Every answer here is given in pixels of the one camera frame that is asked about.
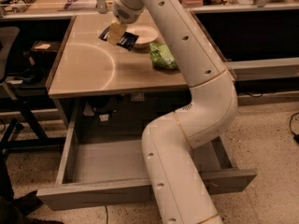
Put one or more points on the green chip bag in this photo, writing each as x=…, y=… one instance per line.
x=161, y=56

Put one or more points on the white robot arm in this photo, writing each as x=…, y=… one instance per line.
x=168, y=141

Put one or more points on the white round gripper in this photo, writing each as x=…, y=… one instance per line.
x=128, y=13

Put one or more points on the grey open drawer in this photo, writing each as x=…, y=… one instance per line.
x=99, y=168

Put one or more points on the grey cabinet with steel top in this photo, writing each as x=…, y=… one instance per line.
x=90, y=66

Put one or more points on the black box with label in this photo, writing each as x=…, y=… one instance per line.
x=45, y=46

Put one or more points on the black shoe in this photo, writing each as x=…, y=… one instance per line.
x=28, y=203

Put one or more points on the dark blue rxbar wrapper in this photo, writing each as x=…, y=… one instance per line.
x=127, y=41

